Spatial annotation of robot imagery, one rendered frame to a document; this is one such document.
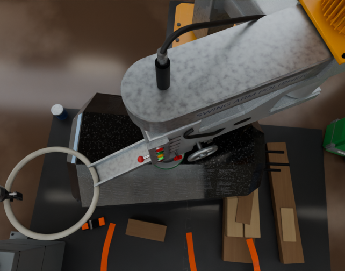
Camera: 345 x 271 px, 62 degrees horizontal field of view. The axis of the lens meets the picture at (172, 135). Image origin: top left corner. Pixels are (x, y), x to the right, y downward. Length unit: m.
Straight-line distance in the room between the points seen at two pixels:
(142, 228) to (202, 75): 1.64
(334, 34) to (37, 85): 2.51
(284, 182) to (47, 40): 2.54
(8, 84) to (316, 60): 2.67
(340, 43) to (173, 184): 1.15
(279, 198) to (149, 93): 1.85
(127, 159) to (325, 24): 1.08
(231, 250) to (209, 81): 1.72
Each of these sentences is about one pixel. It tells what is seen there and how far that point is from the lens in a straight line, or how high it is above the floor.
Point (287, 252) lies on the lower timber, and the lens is 2.55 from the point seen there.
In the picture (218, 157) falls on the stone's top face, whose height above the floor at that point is 0.80.
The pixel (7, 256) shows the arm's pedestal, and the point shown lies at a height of 0.80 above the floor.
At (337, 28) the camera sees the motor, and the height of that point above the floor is 1.70.
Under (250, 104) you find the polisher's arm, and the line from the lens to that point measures 1.19.
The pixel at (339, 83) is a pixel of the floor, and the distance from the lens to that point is 3.19.
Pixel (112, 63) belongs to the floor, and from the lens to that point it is 2.90.
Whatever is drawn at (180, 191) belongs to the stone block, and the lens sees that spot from 1.81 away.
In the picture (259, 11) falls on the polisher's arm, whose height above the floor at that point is 1.44.
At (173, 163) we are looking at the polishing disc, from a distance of 1.66.
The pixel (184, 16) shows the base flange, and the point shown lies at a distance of 2.15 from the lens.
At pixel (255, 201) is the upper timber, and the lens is 2.35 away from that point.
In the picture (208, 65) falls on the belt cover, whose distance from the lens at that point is 0.92.
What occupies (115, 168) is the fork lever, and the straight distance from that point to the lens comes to 1.61.
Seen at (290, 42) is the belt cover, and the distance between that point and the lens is 1.03.
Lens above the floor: 2.46
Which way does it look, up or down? 74 degrees down
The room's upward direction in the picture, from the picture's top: 2 degrees clockwise
